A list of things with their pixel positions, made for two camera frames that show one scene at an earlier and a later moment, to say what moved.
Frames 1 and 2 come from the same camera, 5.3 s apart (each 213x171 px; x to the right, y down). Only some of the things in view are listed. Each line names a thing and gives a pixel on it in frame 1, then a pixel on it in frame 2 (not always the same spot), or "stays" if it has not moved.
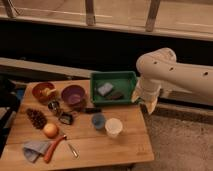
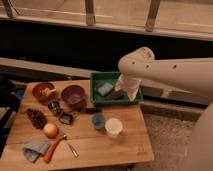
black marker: [93, 110] stays
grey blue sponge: [104, 89] stays
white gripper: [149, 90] → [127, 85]
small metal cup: [53, 105] stays
